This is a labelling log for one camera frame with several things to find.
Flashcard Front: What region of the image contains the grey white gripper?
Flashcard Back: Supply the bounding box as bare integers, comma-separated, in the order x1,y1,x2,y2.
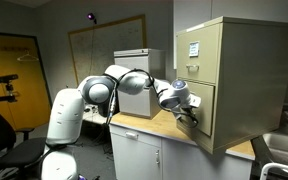
183,93,202,120

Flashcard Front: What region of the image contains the beige drawer with label holder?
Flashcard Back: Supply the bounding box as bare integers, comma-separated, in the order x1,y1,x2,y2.
177,80,216,138

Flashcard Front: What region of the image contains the white cabinet with wood counter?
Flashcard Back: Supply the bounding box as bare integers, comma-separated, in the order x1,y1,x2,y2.
108,109,257,180

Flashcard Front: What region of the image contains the grey metal filing cabinet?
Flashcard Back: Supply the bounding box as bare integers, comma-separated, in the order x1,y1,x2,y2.
113,48,168,120

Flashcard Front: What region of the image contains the beige drawer with paper label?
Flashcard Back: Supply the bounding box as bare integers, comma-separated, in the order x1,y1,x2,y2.
175,23,222,85

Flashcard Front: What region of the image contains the beige filing cabinet body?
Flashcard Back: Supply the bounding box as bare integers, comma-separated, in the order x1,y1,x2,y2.
174,16,288,156

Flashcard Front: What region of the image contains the white blue paper label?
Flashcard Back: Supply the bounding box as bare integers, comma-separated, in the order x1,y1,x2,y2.
188,41,201,58

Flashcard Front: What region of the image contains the black computer tower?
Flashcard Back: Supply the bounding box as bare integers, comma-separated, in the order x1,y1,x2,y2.
97,102,109,118

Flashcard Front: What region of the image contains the stainless steel sink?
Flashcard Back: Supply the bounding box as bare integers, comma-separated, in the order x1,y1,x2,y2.
251,124,288,180

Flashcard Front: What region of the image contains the white desk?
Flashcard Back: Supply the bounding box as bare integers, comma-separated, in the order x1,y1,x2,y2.
82,103,114,126

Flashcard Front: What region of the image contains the wood framed whiteboard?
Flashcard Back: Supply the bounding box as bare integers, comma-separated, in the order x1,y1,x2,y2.
67,14,148,88

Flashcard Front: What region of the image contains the yellow door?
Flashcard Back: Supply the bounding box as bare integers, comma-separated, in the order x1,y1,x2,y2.
0,31,53,132

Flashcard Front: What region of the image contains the black office chair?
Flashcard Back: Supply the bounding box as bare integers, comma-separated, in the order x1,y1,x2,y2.
0,109,48,180

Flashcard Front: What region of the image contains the metal handle of labelled drawer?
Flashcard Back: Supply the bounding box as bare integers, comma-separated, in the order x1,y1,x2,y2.
185,63,201,73

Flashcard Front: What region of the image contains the metal counter door handle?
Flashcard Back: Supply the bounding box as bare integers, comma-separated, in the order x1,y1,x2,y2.
154,148,161,165

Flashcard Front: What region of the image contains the metal counter drawer handle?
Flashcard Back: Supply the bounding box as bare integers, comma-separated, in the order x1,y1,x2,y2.
125,131,140,141

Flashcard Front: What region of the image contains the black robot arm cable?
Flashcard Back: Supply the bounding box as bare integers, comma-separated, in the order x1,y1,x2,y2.
105,68,200,129

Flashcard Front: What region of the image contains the white curved tube rail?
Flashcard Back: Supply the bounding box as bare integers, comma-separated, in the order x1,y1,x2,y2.
259,162,288,180

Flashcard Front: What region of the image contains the camera with purple light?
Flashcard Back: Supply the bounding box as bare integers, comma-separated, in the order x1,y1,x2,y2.
86,12,98,25

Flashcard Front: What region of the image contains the wire clothes hanger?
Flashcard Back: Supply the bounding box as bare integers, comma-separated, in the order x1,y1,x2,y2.
16,49,40,63

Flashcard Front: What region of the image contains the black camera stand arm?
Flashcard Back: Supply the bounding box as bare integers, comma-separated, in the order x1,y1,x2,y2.
0,83,19,105

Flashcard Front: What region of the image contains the black camera bar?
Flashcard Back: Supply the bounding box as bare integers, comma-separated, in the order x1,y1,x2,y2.
0,73,20,85

